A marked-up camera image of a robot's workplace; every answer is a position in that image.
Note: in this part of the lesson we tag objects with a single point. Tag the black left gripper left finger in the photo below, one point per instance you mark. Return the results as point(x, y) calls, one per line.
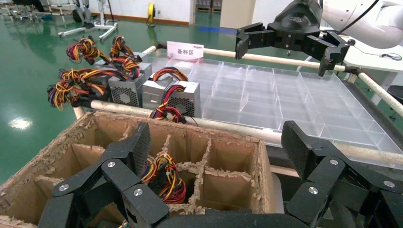
point(122, 176)

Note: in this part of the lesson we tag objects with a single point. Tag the cart with cream padded rails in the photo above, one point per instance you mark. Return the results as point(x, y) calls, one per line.
point(236, 127)

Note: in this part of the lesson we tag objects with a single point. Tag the white mobile stand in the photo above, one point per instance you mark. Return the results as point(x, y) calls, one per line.
point(101, 12)

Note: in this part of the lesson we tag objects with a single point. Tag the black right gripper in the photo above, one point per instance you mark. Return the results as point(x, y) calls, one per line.
point(296, 28)

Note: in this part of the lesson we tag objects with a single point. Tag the black stool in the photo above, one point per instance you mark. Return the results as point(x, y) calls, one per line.
point(396, 94)

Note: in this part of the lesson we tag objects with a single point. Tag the frayed cardboard divider box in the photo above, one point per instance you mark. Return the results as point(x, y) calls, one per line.
point(220, 195)

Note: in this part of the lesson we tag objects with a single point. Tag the yellow blower fan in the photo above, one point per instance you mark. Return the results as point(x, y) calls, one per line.
point(151, 12)

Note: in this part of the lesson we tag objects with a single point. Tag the white sign with red print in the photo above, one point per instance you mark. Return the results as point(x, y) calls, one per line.
point(185, 52)

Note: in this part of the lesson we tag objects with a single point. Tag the white side table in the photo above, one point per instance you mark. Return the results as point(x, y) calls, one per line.
point(365, 58)

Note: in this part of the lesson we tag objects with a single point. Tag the clear acrylic divided tray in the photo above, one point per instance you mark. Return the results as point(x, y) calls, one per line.
point(283, 104)

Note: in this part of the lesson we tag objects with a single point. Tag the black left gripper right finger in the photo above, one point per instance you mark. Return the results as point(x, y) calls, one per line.
point(324, 173)

